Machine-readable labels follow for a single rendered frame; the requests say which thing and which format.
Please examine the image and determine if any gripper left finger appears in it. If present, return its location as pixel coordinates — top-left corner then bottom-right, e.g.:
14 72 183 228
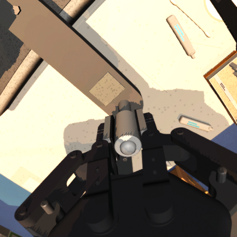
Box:
14 115 114 234

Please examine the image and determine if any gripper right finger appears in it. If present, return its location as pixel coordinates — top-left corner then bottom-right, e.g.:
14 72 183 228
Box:
135 108 237 199

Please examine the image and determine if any grey cylindrical handle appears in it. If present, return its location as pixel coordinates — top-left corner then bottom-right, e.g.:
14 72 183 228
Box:
113 100 142 157

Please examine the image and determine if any black angled bar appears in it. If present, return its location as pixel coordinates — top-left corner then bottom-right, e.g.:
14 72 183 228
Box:
210 0 237 52

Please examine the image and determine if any white tube with cyan stripes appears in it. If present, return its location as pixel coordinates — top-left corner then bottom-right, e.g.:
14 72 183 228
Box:
178 114 214 133
165 15 197 59

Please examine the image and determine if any orange wooden box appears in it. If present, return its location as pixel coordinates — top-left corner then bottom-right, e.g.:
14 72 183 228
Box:
169 164 212 197

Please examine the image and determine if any orange-framed tray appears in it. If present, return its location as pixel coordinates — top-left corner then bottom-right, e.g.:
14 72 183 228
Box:
203 50 237 125

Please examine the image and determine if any beige square plate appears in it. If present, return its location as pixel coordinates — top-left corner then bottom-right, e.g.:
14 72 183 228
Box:
89 72 126 107

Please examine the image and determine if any beige round tube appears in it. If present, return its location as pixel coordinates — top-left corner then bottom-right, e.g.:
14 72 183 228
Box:
0 0 94 117

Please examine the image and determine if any white cotton swab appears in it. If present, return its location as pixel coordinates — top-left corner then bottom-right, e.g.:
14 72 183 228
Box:
169 0 211 38

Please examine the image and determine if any white round dish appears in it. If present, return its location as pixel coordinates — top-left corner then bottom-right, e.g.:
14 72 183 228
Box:
203 0 224 21

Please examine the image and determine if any beige hexagonal bolt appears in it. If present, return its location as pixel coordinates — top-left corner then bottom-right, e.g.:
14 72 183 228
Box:
11 5 22 16

